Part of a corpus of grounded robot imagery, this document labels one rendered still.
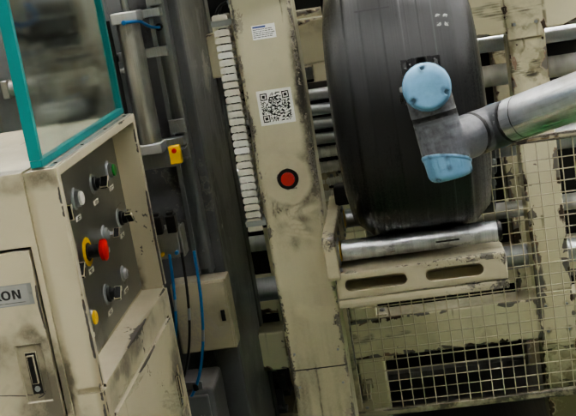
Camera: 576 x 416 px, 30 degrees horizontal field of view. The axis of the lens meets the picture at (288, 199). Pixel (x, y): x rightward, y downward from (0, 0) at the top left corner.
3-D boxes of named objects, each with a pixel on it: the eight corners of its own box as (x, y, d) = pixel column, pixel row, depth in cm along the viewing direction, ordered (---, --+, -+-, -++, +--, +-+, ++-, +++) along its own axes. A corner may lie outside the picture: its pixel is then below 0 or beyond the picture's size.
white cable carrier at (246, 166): (248, 232, 237) (210, 15, 227) (250, 226, 242) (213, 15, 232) (267, 229, 237) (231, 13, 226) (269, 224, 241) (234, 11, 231)
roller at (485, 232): (339, 257, 232) (338, 265, 228) (335, 238, 231) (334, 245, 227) (501, 236, 228) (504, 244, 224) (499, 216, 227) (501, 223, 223)
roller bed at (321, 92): (285, 210, 275) (266, 95, 268) (290, 196, 289) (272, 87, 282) (362, 199, 272) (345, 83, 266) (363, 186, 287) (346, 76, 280)
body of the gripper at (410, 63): (440, 54, 195) (442, 53, 183) (446, 101, 196) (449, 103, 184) (398, 61, 196) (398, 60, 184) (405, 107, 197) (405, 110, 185)
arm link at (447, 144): (497, 164, 178) (479, 99, 177) (454, 181, 171) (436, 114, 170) (461, 171, 184) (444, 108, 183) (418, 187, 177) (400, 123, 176)
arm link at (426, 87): (411, 122, 170) (396, 69, 169) (410, 119, 181) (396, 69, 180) (459, 108, 169) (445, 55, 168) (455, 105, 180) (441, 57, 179)
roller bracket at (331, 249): (327, 283, 225) (321, 238, 223) (334, 233, 264) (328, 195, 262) (343, 280, 225) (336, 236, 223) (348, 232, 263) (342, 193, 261)
